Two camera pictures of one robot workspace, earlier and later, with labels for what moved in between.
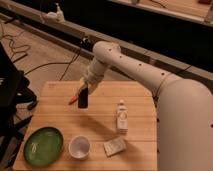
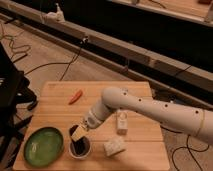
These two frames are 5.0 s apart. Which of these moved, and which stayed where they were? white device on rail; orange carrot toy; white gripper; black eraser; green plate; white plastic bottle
Moved: white gripper; black eraser
Stayed: orange carrot toy; white plastic bottle; green plate; white device on rail
